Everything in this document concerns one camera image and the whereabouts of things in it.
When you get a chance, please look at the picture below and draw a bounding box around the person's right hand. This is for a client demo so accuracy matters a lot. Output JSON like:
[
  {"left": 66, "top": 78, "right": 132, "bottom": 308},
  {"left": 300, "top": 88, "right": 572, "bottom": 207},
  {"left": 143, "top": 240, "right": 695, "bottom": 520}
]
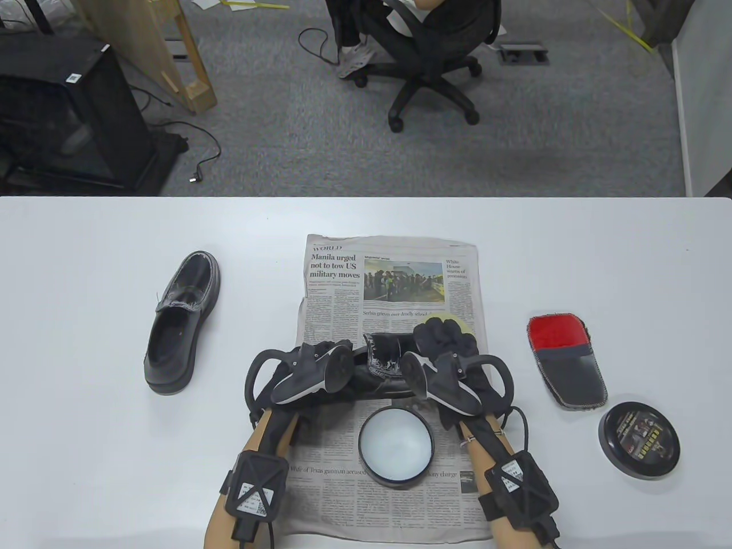
[{"left": 412, "top": 317, "right": 511, "bottom": 431}]

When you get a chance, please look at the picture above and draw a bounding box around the red and grey polishing mitt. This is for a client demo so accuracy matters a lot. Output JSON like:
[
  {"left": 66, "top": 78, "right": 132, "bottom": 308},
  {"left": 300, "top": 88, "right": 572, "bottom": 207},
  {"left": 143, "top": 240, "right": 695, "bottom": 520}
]
[{"left": 526, "top": 312, "right": 608, "bottom": 411}]

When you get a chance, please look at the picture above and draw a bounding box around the person's left hand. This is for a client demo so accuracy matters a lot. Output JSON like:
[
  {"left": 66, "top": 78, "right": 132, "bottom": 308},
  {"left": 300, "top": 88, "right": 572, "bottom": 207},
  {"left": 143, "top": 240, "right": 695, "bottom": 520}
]
[{"left": 252, "top": 341, "right": 368, "bottom": 427}]

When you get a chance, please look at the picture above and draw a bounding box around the yellow polishing sponge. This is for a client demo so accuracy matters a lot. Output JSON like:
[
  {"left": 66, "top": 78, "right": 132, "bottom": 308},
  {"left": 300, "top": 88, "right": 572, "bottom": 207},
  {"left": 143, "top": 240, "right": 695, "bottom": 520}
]
[{"left": 426, "top": 313, "right": 476, "bottom": 344}]

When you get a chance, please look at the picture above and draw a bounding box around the thin black floor cable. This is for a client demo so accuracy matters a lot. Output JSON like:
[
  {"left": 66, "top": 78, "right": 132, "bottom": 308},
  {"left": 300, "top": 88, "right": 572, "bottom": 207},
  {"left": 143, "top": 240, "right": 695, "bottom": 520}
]
[{"left": 297, "top": 27, "right": 345, "bottom": 61}]

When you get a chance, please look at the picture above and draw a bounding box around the person's left forearm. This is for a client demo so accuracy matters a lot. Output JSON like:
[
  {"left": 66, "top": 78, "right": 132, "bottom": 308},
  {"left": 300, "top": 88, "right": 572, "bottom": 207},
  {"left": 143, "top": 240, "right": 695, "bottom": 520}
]
[{"left": 203, "top": 407, "right": 302, "bottom": 549}]

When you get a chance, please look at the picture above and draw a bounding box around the black glass cabinet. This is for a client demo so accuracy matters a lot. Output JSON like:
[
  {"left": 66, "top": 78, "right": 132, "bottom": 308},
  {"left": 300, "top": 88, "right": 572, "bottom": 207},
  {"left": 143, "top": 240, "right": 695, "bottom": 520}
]
[{"left": 0, "top": 27, "right": 190, "bottom": 196}]

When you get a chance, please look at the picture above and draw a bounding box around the printed newspaper sheet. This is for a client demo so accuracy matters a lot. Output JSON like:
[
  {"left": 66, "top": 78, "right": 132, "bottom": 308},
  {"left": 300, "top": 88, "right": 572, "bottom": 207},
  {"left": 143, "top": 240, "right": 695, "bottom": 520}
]
[{"left": 284, "top": 233, "right": 495, "bottom": 543}]

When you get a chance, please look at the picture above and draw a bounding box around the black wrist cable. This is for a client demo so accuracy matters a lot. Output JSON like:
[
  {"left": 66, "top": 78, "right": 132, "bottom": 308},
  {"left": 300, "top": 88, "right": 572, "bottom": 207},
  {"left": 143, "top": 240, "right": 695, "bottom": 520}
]
[
  {"left": 230, "top": 515, "right": 276, "bottom": 549},
  {"left": 499, "top": 405, "right": 531, "bottom": 459}
]

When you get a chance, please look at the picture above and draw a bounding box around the black round tin lid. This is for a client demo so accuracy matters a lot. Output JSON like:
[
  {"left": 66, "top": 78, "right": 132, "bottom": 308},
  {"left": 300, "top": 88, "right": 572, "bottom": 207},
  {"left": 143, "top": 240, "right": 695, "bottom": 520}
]
[{"left": 598, "top": 401, "right": 682, "bottom": 480}]

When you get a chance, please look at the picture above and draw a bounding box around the person's right forearm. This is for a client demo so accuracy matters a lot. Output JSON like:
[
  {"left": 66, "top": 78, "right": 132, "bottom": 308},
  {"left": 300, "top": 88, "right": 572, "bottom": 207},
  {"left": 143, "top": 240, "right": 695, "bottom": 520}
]
[{"left": 457, "top": 415, "right": 564, "bottom": 549}]

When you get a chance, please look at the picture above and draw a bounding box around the white partition panel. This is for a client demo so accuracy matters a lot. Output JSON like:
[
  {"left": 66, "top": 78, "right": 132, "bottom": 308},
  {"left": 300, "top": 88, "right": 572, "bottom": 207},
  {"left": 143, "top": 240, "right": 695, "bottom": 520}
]
[{"left": 671, "top": 0, "right": 732, "bottom": 198}]

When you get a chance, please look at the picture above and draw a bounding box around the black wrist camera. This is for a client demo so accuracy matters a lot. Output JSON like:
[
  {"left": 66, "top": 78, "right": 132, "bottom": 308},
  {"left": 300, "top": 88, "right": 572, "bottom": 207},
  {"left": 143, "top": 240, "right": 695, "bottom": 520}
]
[
  {"left": 220, "top": 451, "right": 290, "bottom": 542},
  {"left": 477, "top": 451, "right": 562, "bottom": 544}
]

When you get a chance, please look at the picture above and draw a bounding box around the black and white hand controller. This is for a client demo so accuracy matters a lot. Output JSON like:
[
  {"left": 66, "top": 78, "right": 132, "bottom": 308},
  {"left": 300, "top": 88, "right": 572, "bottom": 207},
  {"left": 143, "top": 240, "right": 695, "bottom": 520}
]
[
  {"left": 399, "top": 351, "right": 513, "bottom": 418},
  {"left": 245, "top": 341, "right": 356, "bottom": 413}
]

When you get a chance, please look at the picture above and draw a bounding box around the black power cable with plug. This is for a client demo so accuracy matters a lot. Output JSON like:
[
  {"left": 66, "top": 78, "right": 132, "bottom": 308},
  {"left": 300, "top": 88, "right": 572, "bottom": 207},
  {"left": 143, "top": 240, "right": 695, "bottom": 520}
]
[{"left": 130, "top": 86, "right": 223, "bottom": 185}]

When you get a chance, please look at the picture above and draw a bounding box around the black leather loafer shoe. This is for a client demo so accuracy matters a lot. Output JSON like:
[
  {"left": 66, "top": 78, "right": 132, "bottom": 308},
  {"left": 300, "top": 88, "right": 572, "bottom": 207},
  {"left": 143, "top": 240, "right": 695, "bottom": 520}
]
[
  {"left": 143, "top": 250, "right": 222, "bottom": 396},
  {"left": 342, "top": 331, "right": 442, "bottom": 399}
]

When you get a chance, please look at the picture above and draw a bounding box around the wooden frame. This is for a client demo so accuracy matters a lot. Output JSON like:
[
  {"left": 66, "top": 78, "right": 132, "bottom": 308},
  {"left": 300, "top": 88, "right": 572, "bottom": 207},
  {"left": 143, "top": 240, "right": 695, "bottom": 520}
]
[{"left": 85, "top": 0, "right": 218, "bottom": 116}]

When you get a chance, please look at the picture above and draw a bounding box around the black office chair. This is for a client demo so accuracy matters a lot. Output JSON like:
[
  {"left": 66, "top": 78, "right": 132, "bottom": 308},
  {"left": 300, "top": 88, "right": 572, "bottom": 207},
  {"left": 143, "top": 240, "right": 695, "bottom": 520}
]
[{"left": 326, "top": 0, "right": 504, "bottom": 133}]

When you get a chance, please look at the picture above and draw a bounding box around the open round polish tin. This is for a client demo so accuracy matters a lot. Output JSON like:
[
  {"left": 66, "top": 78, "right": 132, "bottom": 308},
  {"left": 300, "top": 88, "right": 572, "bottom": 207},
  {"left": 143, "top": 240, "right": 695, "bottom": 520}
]
[{"left": 358, "top": 406, "right": 435, "bottom": 488}]

